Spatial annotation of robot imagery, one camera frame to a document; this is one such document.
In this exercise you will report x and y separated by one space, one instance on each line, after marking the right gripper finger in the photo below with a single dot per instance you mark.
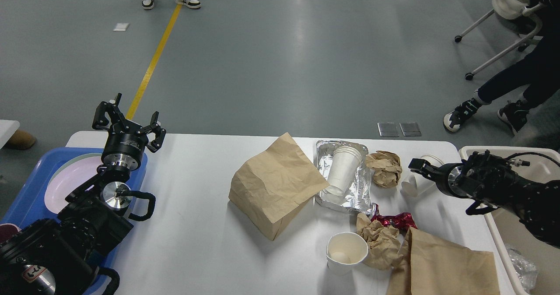
424 168

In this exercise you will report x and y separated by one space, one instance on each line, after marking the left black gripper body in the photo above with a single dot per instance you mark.
124 149

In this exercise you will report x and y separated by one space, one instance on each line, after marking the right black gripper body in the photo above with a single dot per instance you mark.
446 176

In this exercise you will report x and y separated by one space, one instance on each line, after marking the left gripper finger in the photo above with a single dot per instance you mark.
108 117
155 128

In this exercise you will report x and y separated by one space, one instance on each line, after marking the white paper cup back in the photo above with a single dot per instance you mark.
415 184

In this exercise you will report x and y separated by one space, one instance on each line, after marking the white paper cup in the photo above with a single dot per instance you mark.
344 251
415 184

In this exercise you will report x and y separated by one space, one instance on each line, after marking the pink plate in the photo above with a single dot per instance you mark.
55 195

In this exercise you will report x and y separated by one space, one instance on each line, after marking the white paper cup front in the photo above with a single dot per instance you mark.
344 251

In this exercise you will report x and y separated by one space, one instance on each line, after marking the brown paper bag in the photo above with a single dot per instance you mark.
272 187

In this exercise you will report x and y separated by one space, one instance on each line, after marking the clear plastic wrap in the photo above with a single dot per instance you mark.
526 270

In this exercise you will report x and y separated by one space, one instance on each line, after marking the pink mug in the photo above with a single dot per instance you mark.
7 231

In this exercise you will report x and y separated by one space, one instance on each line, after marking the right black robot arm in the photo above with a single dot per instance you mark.
491 183

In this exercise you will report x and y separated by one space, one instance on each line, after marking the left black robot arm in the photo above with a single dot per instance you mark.
58 256

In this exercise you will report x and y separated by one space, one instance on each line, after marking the crumpled brown paper ball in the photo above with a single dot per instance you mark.
386 167

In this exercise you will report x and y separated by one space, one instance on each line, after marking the right metal floor plate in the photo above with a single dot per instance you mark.
410 129

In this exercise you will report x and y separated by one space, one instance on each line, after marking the metal floor plate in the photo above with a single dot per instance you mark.
410 129
388 129

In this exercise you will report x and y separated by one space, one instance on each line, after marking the left metal floor plate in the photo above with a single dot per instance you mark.
388 129

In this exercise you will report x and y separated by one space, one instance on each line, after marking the red foil wrapper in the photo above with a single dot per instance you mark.
402 221

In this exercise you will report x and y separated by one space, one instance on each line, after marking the green plate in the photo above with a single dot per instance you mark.
85 162

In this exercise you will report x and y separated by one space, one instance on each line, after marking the aluminium foil tray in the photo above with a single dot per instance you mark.
357 198

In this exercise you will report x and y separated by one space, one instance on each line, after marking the stacked white paper cups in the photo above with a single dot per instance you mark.
345 163

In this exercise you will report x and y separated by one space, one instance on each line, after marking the beige plastic bin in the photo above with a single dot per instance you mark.
506 230

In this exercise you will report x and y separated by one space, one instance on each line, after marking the crumpled brown paper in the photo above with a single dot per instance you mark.
382 243

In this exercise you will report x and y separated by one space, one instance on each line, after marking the flat brown paper sheet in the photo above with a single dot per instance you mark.
430 265

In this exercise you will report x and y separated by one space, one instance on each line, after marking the person with tan boot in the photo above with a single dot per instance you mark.
20 140

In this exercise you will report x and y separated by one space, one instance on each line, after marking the white side table corner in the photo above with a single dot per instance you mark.
7 129

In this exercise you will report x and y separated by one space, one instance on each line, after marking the blue plastic tray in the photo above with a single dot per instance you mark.
29 205

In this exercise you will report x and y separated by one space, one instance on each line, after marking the person in dark clothes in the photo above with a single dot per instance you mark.
539 70

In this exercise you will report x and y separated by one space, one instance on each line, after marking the office chair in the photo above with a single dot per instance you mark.
525 18

